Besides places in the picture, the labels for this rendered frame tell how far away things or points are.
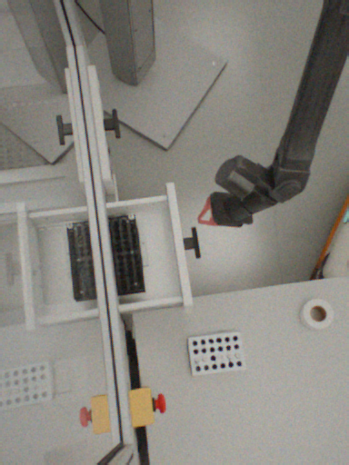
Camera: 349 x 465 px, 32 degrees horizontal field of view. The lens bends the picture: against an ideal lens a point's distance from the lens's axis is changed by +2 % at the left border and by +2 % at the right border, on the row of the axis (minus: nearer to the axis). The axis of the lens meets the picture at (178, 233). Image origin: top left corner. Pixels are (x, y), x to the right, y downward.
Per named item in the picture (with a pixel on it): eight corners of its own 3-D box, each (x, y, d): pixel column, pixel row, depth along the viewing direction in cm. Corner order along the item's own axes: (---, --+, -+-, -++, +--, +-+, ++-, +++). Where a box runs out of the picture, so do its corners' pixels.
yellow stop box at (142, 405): (154, 386, 133) (153, 386, 126) (157, 421, 131) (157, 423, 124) (130, 390, 133) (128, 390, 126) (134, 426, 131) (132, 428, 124)
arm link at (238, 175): (304, 190, 111) (300, 160, 117) (260, 158, 106) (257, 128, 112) (258, 223, 118) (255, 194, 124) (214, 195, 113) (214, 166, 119)
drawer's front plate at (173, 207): (173, 196, 147) (173, 181, 136) (191, 312, 139) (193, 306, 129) (165, 197, 147) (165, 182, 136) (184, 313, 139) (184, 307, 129)
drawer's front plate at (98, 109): (100, 87, 154) (94, 64, 143) (114, 194, 147) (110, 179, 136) (93, 88, 154) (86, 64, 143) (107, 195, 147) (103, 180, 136)
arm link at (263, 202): (281, 209, 116) (285, 185, 119) (255, 192, 113) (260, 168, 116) (255, 219, 121) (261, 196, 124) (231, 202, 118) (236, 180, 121)
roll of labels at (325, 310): (319, 296, 147) (324, 293, 143) (334, 322, 145) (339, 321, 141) (294, 309, 146) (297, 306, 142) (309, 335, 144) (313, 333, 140)
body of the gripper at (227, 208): (207, 193, 124) (231, 182, 118) (243, 197, 130) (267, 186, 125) (211, 223, 123) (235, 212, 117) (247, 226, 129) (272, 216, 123)
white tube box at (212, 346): (238, 333, 144) (240, 331, 140) (244, 370, 142) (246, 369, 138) (187, 339, 143) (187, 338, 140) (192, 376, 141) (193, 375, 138)
